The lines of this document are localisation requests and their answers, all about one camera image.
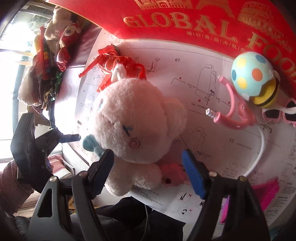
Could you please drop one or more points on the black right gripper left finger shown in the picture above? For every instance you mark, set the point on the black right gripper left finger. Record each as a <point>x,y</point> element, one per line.
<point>85,187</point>

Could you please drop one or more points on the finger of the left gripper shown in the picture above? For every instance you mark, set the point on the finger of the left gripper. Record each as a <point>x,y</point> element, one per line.
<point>67,137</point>

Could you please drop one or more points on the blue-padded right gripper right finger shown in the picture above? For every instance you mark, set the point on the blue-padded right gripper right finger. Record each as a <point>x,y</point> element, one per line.
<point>212,188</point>

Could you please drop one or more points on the white plush bear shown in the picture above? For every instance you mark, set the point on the white plush bear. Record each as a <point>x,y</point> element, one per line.
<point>138,124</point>

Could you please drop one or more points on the operator hand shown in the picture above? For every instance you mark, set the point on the operator hand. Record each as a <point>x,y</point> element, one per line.
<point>13,193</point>

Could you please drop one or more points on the red plush toy pile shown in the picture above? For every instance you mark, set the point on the red plush toy pile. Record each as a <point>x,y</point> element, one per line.
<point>42,81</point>

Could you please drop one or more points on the small pink pig toy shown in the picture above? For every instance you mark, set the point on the small pink pig toy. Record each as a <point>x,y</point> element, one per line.
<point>173,175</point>

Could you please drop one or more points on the white instruction sheet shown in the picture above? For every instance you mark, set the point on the white instruction sheet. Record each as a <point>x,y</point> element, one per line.
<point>191,74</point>

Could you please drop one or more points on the pink heart sunglasses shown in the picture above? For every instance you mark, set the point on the pink heart sunglasses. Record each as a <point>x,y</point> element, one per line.
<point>287,113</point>

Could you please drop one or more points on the polka dot bee plush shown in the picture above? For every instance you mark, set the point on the polka dot bee plush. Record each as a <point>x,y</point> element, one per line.
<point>255,79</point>

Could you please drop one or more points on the red gift box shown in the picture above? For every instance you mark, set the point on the red gift box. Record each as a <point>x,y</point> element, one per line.
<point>229,27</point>

